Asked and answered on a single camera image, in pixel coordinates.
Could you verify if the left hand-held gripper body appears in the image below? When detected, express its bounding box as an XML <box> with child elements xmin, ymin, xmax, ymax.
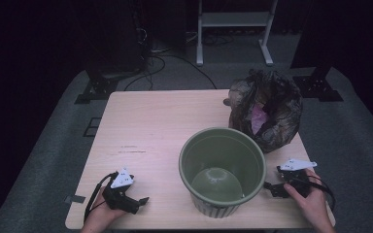
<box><xmin>101</xmin><ymin>166</ymin><xmax>143</xmax><ymax>216</ymax></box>

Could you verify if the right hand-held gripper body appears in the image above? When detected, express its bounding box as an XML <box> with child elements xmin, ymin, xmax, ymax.
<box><xmin>276</xmin><ymin>157</ymin><xmax>318</xmax><ymax>199</ymax></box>

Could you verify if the black garbage bag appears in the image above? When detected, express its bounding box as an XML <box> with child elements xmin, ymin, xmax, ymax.
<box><xmin>227</xmin><ymin>68</ymin><xmax>304</xmax><ymax>154</ymax></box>

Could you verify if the green plastic trash bin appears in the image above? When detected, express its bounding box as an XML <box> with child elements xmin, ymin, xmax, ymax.
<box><xmin>178</xmin><ymin>126</ymin><xmax>268</xmax><ymax>219</ymax></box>

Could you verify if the person's left hand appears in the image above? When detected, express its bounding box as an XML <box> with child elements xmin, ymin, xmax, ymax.
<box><xmin>85</xmin><ymin>186</ymin><xmax>127</xmax><ymax>227</ymax></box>

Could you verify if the person's right hand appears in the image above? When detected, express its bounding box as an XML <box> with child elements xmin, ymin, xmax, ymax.
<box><xmin>283</xmin><ymin>168</ymin><xmax>329</xmax><ymax>224</ymax></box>

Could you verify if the grey tape strip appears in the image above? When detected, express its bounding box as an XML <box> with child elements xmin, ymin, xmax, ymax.
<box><xmin>64</xmin><ymin>194</ymin><xmax>86</xmax><ymax>205</ymax></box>

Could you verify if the pink crumpled wrapper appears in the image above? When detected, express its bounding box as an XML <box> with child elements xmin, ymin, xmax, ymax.
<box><xmin>250</xmin><ymin>103</ymin><xmax>270</xmax><ymax>136</ymax></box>

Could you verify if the black stand base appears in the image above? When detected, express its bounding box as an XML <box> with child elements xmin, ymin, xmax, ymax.
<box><xmin>291</xmin><ymin>65</ymin><xmax>345</xmax><ymax>103</ymax></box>
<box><xmin>74</xmin><ymin>67</ymin><xmax>119</xmax><ymax>106</ymax></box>

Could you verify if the white metal stand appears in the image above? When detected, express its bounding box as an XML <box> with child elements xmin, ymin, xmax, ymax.
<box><xmin>195</xmin><ymin>0</ymin><xmax>279</xmax><ymax>67</ymax></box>

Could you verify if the dark equipment cabinet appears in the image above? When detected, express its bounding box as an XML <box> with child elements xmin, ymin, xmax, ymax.
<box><xmin>85</xmin><ymin>0</ymin><xmax>151</xmax><ymax>74</ymax></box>

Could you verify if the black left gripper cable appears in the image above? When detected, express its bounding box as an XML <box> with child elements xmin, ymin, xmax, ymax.
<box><xmin>83</xmin><ymin>171</ymin><xmax>119</xmax><ymax>224</ymax></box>

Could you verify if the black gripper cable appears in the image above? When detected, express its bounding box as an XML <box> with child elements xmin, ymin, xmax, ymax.
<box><xmin>307</xmin><ymin>174</ymin><xmax>337</xmax><ymax>212</ymax></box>
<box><xmin>83</xmin><ymin>171</ymin><xmax>119</xmax><ymax>224</ymax></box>

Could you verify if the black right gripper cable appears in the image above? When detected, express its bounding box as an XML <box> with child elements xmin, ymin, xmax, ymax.
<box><xmin>307</xmin><ymin>174</ymin><xmax>337</xmax><ymax>212</ymax></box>

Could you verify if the black floor cable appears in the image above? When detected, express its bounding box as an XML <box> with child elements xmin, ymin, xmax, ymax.
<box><xmin>123</xmin><ymin>53</ymin><xmax>219</xmax><ymax>92</ymax></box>

